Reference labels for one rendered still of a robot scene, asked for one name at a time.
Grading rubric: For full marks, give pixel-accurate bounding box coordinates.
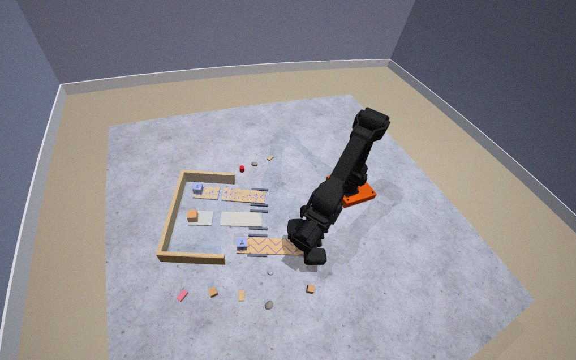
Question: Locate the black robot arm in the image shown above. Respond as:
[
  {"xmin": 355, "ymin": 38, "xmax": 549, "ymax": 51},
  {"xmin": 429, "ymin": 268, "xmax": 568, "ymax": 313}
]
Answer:
[{"xmin": 287, "ymin": 107, "xmax": 390, "ymax": 252}]

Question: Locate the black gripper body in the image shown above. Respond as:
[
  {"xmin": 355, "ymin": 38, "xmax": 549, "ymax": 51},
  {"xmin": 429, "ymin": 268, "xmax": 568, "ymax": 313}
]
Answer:
[{"xmin": 300, "ymin": 205, "xmax": 328, "ymax": 265}]

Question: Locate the tan strip with blue speckles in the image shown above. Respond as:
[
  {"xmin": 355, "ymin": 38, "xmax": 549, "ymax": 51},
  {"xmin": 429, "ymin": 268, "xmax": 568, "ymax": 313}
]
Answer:
[{"xmin": 231, "ymin": 188, "xmax": 265, "ymax": 204}]

